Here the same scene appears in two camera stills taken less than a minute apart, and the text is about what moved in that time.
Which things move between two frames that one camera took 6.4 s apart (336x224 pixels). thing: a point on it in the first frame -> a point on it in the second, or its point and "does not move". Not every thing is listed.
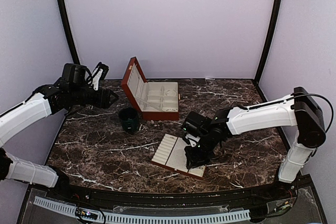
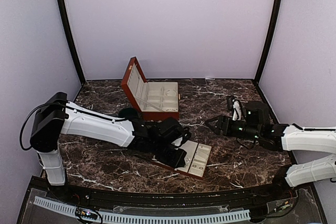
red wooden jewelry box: (157, 100) does not move
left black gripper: (102, 101) -> (176, 163)
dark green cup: (129, 119) does not move
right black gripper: (195, 160) -> (219, 124)
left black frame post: (62, 9) does not move
